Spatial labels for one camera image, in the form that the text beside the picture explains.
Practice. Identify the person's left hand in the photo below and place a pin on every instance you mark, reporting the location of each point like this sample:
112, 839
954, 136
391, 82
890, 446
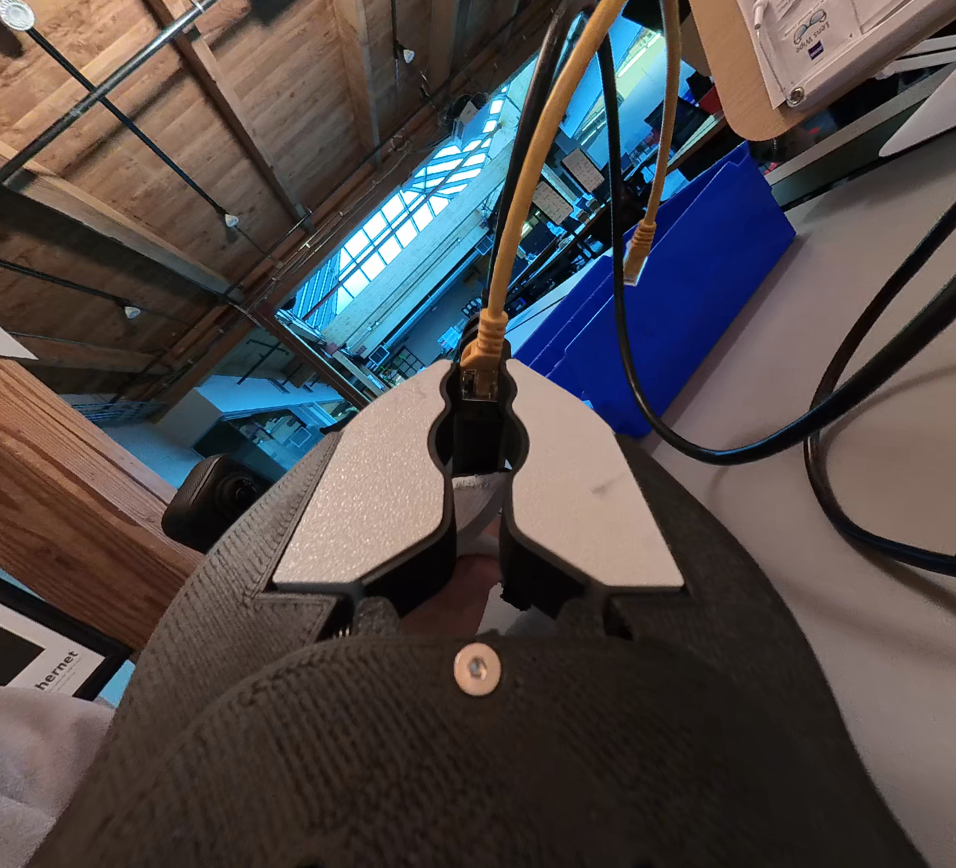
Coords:
459, 591

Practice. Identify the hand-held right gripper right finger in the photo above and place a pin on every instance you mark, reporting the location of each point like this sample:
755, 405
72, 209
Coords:
590, 502

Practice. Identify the blue plastic bin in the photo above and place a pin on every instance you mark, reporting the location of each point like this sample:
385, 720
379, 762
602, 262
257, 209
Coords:
694, 248

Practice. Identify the round white ceiling detector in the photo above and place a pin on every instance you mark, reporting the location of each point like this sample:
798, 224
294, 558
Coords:
16, 13

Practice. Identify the grey desk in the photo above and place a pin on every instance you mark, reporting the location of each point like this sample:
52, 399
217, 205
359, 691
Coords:
821, 659

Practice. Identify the wooden post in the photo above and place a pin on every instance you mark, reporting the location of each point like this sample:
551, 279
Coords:
75, 494

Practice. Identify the black network switch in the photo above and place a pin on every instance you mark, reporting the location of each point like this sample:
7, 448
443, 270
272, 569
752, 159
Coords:
478, 435

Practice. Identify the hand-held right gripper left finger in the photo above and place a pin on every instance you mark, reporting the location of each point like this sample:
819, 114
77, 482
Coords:
366, 494

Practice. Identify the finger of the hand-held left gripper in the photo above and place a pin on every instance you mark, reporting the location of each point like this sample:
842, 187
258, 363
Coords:
474, 509

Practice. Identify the framed black white sign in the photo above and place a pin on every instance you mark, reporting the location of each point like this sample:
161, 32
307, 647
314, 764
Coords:
45, 651

